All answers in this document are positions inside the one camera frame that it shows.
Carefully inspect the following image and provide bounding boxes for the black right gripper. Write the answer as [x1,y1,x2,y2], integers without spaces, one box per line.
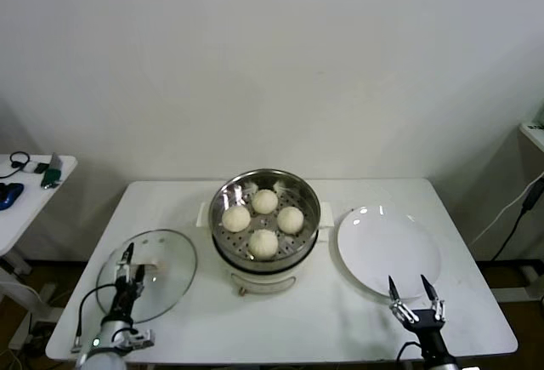
[387,274,451,361]

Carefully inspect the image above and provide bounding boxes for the white round plate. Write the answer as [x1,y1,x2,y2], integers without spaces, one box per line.
[337,204,443,299]

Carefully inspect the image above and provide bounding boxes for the green handled tool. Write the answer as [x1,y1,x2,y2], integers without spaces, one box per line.
[41,151,64,191]

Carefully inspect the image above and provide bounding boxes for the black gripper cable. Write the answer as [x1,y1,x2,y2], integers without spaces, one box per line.
[395,340,426,365]
[70,283,118,353]

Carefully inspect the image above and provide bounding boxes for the black table foot bar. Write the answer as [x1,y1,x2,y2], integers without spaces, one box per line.
[475,259,544,276]

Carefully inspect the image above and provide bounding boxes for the black hanging cable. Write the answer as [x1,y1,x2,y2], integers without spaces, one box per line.
[490,208,528,263]

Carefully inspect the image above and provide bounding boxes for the blue object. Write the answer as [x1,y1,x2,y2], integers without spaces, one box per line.
[0,182,25,211]

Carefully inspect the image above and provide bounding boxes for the white side table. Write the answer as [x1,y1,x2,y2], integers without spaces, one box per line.
[0,153,80,277]

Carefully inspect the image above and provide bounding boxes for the white hanging cable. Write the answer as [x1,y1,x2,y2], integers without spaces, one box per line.
[471,172,544,243]

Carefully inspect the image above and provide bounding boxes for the white shelf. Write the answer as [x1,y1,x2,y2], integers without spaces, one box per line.
[518,121,544,152]

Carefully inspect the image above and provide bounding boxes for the black looped cable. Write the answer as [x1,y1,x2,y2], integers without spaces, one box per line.
[0,151,31,178]

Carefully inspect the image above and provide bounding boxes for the black power adapter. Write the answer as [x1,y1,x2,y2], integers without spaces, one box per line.
[523,182,544,213]

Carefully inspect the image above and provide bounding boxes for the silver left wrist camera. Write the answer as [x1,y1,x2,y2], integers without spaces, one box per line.
[122,327,155,350]

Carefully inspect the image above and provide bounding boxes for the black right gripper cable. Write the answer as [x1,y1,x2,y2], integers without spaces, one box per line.
[395,340,426,365]

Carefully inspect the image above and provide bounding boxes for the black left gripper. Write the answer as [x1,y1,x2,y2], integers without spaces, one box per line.
[107,242,148,323]

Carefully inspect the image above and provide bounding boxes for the glass pot lid cream handle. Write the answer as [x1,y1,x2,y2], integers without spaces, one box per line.
[95,228,199,324]

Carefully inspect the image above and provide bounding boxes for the white steamed baozi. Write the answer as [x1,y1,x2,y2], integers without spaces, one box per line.
[221,207,251,233]
[276,206,305,234]
[252,189,280,214]
[248,229,280,260]

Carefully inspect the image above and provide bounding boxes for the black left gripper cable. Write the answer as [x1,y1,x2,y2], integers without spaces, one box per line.
[70,283,118,353]

